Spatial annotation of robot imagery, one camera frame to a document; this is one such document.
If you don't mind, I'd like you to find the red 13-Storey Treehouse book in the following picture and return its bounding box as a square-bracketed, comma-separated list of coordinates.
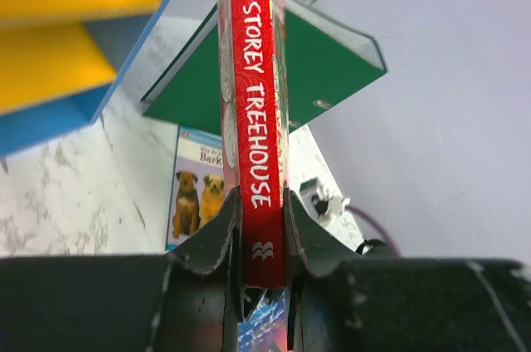
[217, 0, 289, 288]

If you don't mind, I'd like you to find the blue yellow pink bookshelf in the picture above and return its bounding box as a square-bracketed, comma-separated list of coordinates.
[1, 0, 171, 156]

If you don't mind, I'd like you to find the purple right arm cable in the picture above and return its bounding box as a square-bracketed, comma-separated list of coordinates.
[348, 206, 402, 257]

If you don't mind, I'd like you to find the green lever arch file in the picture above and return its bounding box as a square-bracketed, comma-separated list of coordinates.
[141, 0, 387, 134]

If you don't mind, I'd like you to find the Jane Eyre blue book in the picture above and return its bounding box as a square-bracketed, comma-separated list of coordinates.
[237, 291, 288, 352]

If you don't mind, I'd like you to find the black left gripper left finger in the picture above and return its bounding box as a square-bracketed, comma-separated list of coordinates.
[1, 193, 241, 351]

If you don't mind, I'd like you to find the dogs Bark picture book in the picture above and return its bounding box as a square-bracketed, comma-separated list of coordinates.
[166, 126, 225, 251]

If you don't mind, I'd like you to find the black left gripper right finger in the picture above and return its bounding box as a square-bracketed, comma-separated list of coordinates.
[285, 191, 530, 351]

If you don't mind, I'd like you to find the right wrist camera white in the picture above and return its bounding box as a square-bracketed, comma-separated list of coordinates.
[299, 178, 350, 227]

